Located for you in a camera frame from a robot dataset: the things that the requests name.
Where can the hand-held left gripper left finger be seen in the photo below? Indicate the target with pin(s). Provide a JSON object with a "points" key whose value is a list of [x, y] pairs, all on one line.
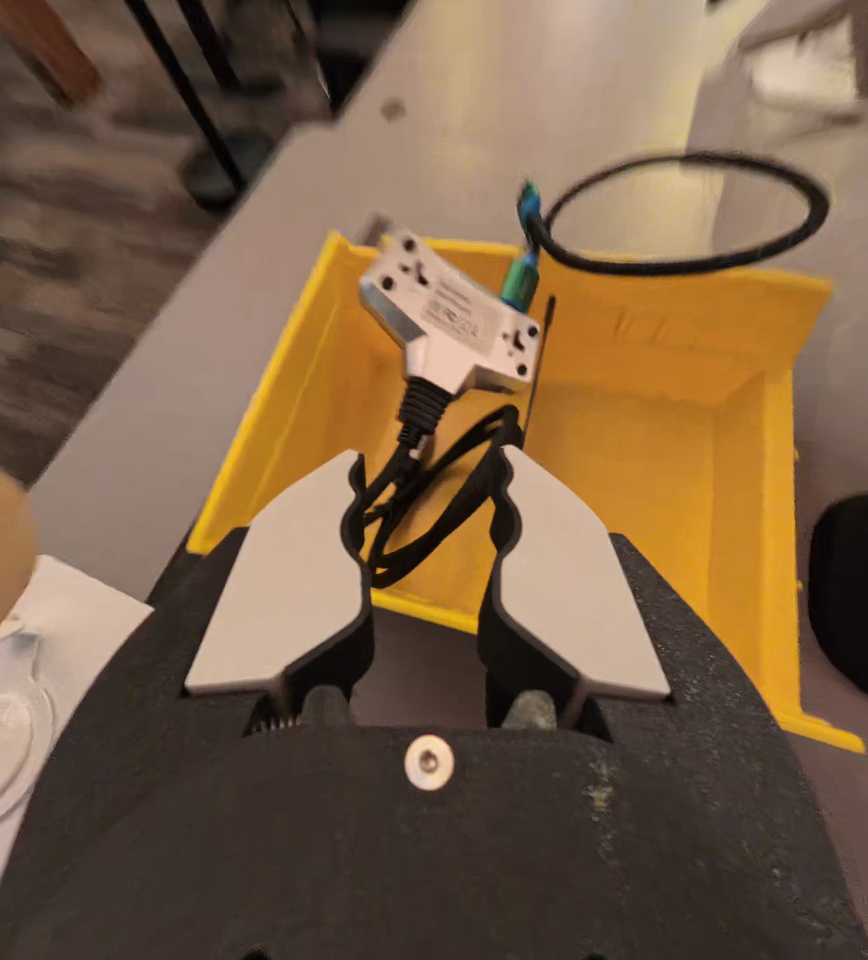
{"points": [[291, 592]]}

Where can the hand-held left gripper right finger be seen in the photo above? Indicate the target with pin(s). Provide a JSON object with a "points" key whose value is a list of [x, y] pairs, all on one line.
{"points": [[576, 600]]}

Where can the large yellow plastic bin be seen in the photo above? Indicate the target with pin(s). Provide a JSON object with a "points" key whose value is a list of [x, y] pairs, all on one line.
{"points": [[651, 480]]}

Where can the silver adapter box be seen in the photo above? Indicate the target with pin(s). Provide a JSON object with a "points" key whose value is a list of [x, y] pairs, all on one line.
{"points": [[449, 315]]}

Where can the white paper sheet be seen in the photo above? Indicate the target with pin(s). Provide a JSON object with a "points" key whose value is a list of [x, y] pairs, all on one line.
{"points": [[81, 607]]}

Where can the black rounded pouch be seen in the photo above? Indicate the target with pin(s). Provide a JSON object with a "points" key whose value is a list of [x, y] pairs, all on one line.
{"points": [[865, 600]]}

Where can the black metal stand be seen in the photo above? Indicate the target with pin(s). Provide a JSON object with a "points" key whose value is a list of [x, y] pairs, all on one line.
{"points": [[209, 150]]}

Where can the brown wooden leg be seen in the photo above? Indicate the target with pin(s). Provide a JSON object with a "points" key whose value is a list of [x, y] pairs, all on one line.
{"points": [[48, 49]]}

